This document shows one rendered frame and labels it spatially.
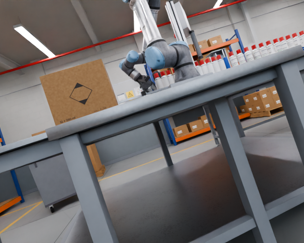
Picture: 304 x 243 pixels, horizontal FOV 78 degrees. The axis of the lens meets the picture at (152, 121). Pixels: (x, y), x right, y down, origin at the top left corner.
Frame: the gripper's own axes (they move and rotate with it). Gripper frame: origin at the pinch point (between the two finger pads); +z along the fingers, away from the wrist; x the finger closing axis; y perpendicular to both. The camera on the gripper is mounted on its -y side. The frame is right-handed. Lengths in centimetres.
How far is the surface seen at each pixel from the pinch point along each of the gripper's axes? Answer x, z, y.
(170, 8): -46, -32, -16
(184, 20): -46, -20, -17
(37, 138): 60, -21, -65
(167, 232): 61, 47, -43
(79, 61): -52, -241, 459
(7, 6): -6, -315, 241
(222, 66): -52, 24, -2
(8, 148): 68, -26, -65
